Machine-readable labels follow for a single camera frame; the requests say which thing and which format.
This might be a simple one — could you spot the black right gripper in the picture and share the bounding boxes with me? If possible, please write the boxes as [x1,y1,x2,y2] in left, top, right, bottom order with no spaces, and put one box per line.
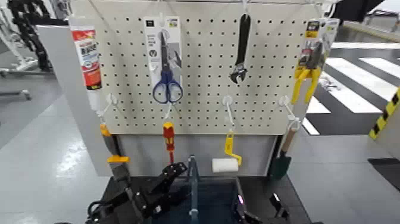
[232,192,291,224]

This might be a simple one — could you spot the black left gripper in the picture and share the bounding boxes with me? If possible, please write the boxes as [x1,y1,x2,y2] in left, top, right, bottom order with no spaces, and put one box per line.
[133,161,192,220]

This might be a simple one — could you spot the dark blue crate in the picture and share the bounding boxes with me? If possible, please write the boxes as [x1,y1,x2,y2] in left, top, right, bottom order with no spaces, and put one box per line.
[149,154,249,224]

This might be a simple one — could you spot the red yellow screwdriver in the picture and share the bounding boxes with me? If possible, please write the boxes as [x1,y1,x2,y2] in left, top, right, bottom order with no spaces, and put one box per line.
[162,122,176,166]

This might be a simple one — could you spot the grey yellow scraper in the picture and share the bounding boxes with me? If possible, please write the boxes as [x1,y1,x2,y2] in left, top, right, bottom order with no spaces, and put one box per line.
[99,123,131,182]

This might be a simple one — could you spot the beige perforated pegboard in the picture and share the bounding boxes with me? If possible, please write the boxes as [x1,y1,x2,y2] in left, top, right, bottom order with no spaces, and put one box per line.
[88,0,326,136]

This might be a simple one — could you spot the blue scissors on card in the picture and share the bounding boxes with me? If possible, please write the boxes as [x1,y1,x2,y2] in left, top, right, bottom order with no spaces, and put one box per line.
[143,16,185,105]

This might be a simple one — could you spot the black floor mat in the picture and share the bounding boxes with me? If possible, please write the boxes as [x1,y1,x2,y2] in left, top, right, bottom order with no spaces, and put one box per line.
[367,157,400,192]

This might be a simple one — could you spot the black adjustable wrench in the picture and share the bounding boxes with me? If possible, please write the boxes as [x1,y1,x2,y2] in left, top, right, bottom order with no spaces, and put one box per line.
[229,13,252,84]

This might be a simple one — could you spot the white red sealant tube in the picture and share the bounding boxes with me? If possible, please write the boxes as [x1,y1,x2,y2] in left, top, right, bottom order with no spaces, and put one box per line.
[68,15,104,113]

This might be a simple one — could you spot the yellow black striped barrier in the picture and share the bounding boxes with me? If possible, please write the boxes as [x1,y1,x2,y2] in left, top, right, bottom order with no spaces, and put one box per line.
[368,87,400,140]

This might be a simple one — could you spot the yellow pliers on card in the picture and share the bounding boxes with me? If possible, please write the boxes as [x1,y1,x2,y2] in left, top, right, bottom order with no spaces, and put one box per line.
[290,18,340,105]

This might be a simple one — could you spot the grey base leg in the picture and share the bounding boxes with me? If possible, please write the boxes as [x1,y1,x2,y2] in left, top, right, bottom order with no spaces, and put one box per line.
[0,89,33,101]

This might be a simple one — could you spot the black cloth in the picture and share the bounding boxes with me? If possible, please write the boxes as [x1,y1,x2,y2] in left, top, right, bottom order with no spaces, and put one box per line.
[330,0,386,23]

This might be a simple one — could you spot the grey metal railing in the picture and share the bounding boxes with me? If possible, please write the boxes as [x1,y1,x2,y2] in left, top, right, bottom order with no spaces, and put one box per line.
[365,8,400,33]

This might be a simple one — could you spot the green trowel wooden handle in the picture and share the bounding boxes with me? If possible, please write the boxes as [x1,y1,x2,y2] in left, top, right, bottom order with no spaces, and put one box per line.
[270,127,298,181]

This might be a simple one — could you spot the yellow handled white paint roller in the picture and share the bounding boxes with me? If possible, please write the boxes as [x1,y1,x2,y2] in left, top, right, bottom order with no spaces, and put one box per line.
[211,130,243,173]

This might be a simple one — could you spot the white metal frame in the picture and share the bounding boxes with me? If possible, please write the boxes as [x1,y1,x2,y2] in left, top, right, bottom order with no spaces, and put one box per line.
[0,6,40,77]

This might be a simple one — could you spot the black cable chain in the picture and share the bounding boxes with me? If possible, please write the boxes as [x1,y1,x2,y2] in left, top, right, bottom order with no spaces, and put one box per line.
[7,0,69,73]

